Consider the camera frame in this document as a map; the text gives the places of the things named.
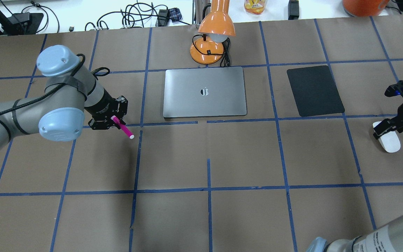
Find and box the black mousepad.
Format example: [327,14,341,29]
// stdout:
[287,65,345,117]

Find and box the black power adapter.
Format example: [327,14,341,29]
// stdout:
[288,0,300,20]

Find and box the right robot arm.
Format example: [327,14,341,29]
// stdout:
[307,81,403,252]

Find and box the orange desk lamp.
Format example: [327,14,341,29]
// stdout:
[189,0,236,67]

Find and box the yellow juice bottle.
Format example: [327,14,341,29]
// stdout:
[243,0,267,15]

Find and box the pink marker pen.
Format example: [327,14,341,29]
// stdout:
[111,116,135,139]

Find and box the white computer mouse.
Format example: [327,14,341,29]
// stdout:
[372,121,401,153]

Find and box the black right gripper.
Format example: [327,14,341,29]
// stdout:
[373,80,403,138]

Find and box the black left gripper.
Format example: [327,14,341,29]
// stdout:
[88,90,128,130]

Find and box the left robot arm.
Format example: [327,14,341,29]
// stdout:
[0,45,128,150]

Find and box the silver laptop notebook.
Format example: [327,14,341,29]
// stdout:
[163,66,248,118]

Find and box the aluminium frame post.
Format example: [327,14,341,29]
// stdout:
[192,0,211,25]

